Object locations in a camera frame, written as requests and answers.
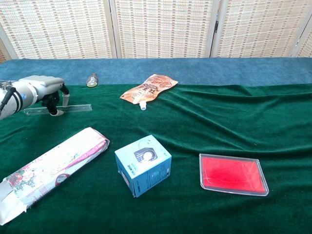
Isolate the woven bamboo screen panel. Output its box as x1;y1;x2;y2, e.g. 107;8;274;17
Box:
109;0;219;59
0;0;120;59
291;21;312;58
211;0;310;59

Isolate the orange spouted drink pouch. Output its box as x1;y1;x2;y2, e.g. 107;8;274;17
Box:
119;74;178;111

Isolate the small glass bottle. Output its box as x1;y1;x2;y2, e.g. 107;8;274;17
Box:
86;72;99;88

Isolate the small light blue box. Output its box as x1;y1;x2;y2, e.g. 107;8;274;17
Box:
114;134;172;198

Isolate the dark green velvet cloth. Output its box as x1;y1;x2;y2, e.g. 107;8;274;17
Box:
0;83;312;234

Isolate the blue carpet table cover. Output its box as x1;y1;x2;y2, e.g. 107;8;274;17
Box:
0;57;312;87

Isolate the red ink pad clear case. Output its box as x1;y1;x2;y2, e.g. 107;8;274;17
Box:
198;153;270;197

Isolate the transparent glass test tube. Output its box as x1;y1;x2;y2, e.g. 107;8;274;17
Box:
23;103;93;116

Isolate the long white floral box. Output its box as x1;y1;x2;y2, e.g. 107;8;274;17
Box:
0;126;110;225

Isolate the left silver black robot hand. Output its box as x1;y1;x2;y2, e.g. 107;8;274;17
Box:
19;75;70;117

